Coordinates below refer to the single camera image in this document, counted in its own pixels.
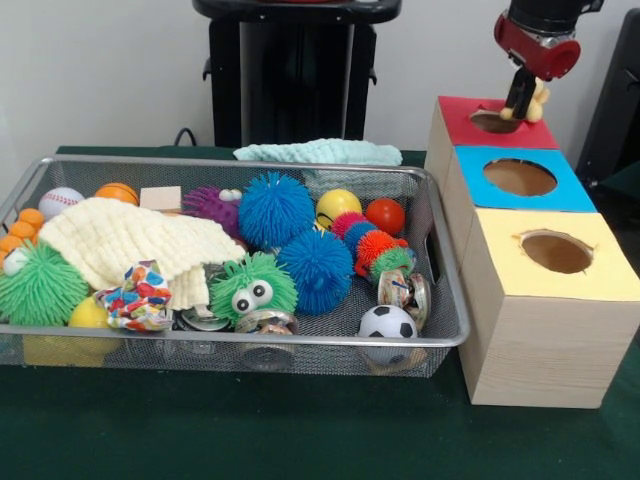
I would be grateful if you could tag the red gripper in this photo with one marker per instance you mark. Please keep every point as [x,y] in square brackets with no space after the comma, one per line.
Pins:
[545,58]

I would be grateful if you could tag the yellow plush toy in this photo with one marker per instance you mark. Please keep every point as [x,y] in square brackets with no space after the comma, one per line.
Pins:
[538,100]

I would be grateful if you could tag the cream waffle cloth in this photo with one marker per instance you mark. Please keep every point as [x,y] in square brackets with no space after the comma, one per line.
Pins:
[120,240]

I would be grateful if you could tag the wooden box with three holes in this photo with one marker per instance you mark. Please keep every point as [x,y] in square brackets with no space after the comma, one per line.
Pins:
[545,330]

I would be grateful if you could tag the clear mesh bin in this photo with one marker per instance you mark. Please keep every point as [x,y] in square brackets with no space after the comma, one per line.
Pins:
[250,356]

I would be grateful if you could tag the black chair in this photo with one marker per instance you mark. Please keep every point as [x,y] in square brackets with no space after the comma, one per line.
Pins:
[618,110]

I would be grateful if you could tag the red ball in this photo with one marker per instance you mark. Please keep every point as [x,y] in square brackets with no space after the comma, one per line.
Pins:
[385,215]

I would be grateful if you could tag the mint green cloth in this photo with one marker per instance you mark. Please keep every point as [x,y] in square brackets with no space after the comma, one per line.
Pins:
[320,151]

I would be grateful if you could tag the yellow-green ball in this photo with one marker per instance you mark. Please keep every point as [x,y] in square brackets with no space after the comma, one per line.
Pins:
[338,206]

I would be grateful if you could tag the small soccer ball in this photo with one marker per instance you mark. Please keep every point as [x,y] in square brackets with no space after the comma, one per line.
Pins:
[387,322]

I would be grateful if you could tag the large blue spiky ball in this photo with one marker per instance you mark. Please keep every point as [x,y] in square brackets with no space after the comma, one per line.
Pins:
[317,270]

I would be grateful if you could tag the purple spiky ball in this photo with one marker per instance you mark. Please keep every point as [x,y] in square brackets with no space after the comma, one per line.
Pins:
[210,207]

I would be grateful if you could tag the green spiky ball with face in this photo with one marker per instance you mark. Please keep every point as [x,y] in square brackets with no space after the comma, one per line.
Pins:
[252,292]

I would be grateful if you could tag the dark green tablecloth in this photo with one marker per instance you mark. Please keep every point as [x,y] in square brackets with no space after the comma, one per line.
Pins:
[300,430]

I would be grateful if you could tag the small orange basketball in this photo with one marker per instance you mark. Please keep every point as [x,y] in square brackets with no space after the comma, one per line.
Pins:
[118,192]

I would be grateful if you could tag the multicoloured patterned cloth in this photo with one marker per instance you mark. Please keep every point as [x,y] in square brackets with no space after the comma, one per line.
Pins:
[140,300]

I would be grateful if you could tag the white baseball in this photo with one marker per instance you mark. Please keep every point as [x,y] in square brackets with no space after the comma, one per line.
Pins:
[60,200]

